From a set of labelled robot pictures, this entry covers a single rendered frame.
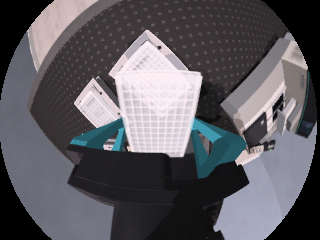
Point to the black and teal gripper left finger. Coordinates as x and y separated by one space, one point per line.
97 137

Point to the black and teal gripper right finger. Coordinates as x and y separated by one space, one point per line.
226 147

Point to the white multi-well plate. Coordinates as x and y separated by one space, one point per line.
144 52
169 131
90 110

